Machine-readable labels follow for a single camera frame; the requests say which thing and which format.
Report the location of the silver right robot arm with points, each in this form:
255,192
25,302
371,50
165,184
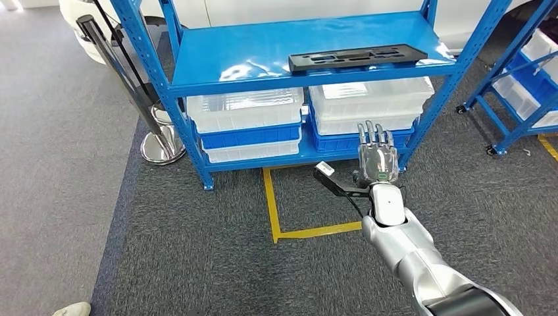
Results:
405,248

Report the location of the white car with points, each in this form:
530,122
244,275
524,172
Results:
305,8

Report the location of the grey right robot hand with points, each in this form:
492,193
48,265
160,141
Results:
378,163

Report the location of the black stanchion post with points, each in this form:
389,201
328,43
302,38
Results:
153,99

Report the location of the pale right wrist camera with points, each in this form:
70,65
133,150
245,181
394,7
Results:
324,168

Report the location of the yellow floor tape square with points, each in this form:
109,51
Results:
272,205

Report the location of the blue metal shelf rack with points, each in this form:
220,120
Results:
261,48

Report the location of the white plastic bin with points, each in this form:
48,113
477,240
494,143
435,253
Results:
340,126
516,98
253,152

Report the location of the yellow floor tape strip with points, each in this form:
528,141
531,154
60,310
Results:
549,148

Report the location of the blue wheeled shelf rack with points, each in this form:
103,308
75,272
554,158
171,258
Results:
483,86

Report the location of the black plastic panel part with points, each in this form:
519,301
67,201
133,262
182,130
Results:
305,62

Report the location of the person's white shoe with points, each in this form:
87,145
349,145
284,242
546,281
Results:
72,310

